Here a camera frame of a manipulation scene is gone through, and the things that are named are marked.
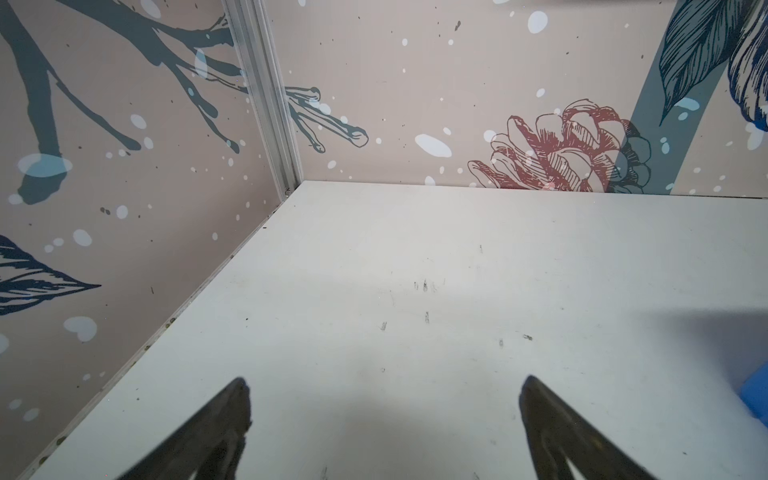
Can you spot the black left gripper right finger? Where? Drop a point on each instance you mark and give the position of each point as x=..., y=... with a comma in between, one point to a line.
x=561, y=441

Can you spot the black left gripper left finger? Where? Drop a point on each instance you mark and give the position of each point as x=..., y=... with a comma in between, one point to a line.
x=209, y=445

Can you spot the blue plastic bin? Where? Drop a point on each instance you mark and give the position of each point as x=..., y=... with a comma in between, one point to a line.
x=754, y=394

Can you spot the aluminium corner frame post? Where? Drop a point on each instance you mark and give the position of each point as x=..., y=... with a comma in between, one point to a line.
x=254, y=43

